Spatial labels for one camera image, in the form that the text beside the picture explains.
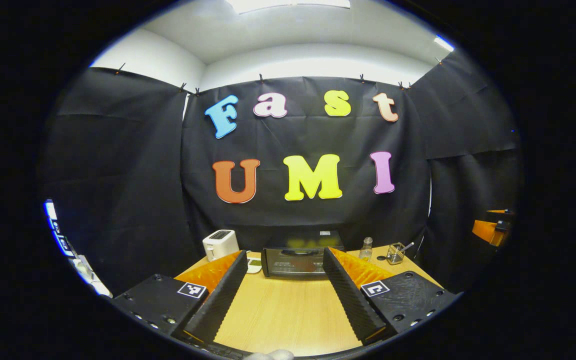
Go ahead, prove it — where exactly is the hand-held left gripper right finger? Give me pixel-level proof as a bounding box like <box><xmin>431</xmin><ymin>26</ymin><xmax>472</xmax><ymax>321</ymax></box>
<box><xmin>322</xmin><ymin>246</ymin><xmax>461</xmax><ymax>347</ymax></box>

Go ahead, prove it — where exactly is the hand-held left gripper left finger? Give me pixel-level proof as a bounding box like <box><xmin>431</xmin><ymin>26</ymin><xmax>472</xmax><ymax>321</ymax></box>
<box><xmin>112</xmin><ymin>250</ymin><xmax>249</xmax><ymax>346</ymax></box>

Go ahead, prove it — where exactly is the black electric oven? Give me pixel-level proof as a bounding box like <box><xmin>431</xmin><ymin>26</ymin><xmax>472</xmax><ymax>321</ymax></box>
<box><xmin>261</xmin><ymin>230</ymin><xmax>345</xmax><ymax>278</ymax></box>

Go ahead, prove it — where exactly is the white toaster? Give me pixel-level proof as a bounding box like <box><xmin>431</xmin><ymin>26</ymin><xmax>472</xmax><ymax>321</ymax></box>
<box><xmin>202</xmin><ymin>229</ymin><xmax>240</xmax><ymax>262</ymax></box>

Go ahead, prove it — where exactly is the clear glass cup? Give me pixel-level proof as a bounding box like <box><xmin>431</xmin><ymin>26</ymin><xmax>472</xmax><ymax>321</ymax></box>
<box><xmin>386</xmin><ymin>242</ymin><xmax>405</xmax><ymax>265</ymax></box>

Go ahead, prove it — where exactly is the white crumpled paper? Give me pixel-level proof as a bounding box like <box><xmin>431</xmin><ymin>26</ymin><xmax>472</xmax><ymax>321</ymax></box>
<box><xmin>70</xmin><ymin>255</ymin><xmax>114</xmax><ymax>299</ymax></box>

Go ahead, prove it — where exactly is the black backdrop cloth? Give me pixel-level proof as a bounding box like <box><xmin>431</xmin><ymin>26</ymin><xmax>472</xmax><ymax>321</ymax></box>
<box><xmin>38</xmin><ymin>50</ymin><xmax>521</xmax><ymax>296</ymax></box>

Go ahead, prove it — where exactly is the small ceiling light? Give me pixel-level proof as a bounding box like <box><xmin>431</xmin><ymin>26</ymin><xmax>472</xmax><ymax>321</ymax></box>
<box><xmin>433</xmin><ymin>34</ymin><xmax>455</xmax><ymax>53</ymax></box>

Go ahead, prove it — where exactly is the lit computer monitor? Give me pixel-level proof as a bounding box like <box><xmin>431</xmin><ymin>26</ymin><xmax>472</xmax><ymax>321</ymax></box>
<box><xmin>43</xmin><ymin>199</ymin><xmax>76</xmax><ymax>258</ymax></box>

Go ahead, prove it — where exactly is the ceiling light panel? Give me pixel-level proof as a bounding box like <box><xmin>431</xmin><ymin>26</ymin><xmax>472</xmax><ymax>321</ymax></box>
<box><xmin>225</xmin><ymin>0</ymin><xmax>352</xmax><ymax>15</ymax></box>

